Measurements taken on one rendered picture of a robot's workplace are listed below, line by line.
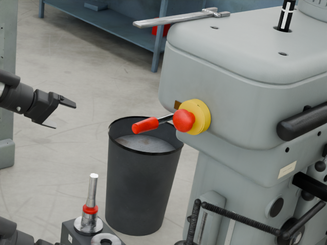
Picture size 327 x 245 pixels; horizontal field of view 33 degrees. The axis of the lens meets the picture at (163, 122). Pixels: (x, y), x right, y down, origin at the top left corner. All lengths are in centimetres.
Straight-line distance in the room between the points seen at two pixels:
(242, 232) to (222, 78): 38
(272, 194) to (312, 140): 13
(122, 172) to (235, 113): 242
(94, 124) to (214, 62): 391
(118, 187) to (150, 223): 33
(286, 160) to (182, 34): 30
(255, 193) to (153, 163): 214
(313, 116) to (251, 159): 15
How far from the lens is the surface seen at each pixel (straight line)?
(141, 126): 101
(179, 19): 100
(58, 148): 438
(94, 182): 164
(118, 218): 350
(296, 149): 105
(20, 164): 415
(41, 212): 367
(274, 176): 103
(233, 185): 112
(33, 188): 389
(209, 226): 115
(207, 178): 116
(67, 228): 174
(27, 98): 163
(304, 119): 93
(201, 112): 92
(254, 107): 89
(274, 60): 90
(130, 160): 322
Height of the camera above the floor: 215
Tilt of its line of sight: 25 degrees down
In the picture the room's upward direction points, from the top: 10 degrees clockwise
